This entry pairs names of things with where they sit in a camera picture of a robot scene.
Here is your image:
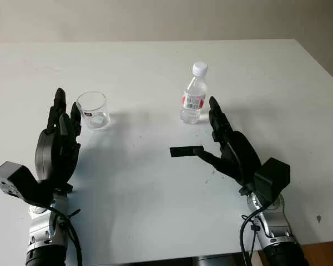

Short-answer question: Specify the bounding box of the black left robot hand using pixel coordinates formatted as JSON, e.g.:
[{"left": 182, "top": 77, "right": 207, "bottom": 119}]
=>
[{"left": 34, "top": 88, "right": 83, "bottom": 195}]

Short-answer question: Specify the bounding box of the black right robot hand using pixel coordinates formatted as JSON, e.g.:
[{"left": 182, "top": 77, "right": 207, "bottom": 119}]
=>
[{"left": 193, "top": 96, "right": 263, "bottom": 195}]

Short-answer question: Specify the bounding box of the black tape strip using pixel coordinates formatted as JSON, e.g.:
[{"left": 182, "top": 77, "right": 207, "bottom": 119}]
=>
[{"left": 169, "top": 145, "right": 205, "bottom": 159}]

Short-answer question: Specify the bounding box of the clear plastic water bottle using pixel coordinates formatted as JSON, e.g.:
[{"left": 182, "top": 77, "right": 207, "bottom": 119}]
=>
[{"left": 179, "top": 61, "right": 209, "bottom": 125}]

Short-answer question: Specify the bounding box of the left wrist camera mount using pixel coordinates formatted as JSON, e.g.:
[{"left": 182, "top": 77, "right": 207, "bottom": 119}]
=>
[{"left": 0, "top": 161, "right": 39, "bottom": 207}]

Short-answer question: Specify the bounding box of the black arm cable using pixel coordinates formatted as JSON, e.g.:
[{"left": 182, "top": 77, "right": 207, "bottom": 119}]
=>
[
  {"left": 43, "top": 203, "right": 83, "bottom": 266},
  {"left": 239, "top": 204, "right": 270, "bottom": 266}
]

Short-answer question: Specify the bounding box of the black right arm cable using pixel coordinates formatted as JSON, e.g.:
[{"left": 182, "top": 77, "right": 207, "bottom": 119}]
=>
[{"left": 239, "top": 204, "right": 270, "bottom": 266}]

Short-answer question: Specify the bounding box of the dark robot torso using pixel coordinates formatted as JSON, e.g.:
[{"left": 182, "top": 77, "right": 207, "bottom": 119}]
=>
[{"left": 133, "top": 256, "right": 258, "bottom": 266}]

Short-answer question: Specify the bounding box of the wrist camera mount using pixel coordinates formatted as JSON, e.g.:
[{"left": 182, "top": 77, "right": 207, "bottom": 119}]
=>
[
  {"left": 254, "top": 157, "right": 291, "bottom": 207},
  {"left": 0, "top": 161, "right": 39, "bottom": 207}
]

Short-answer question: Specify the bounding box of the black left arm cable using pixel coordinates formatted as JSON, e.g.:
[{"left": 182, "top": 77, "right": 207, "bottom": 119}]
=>
[{"left": 43, "top": 203, "right": 83, "bottom": 266}]

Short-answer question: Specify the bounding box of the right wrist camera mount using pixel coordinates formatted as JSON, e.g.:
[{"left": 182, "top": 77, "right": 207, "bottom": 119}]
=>
[{"left": 254, "top": 157, "right": 291, "bottom": 207}]

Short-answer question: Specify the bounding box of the clear glass cup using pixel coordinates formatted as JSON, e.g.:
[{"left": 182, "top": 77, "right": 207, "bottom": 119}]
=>
[{"left": 75, "top": 91, "right": 112, "bottom": 131}]

